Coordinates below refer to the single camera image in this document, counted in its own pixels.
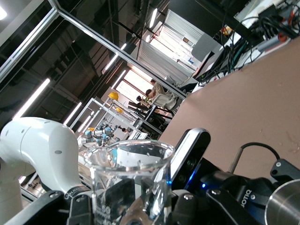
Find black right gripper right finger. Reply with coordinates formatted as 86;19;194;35
168;188;261;225

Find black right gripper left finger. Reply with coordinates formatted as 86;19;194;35
4;190;94;225

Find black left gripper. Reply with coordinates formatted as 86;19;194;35
199;158;300;225

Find steel jigger cup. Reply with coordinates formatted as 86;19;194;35
264;179;300;225

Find clear glass measuring beaker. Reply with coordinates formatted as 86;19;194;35
84;140;176;225

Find brown table cover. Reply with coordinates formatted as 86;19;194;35
161;38;300;186

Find white ceiling strip light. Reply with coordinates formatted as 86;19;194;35
13;78;51;120
149;8;158;27
102;52;120;72
63;102;83;126

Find white office chair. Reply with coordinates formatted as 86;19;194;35
153;91;181;110

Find seated person in beige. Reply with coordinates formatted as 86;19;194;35
150;79;166;104

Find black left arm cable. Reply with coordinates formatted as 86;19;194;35
228;142;281;174

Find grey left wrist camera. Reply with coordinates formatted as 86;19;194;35
170;127;211;191

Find tangled black cables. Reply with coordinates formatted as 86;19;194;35
199;0;300;83

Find aluminium frame beam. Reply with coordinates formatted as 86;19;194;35
0;6;59;82
48;0;188;98

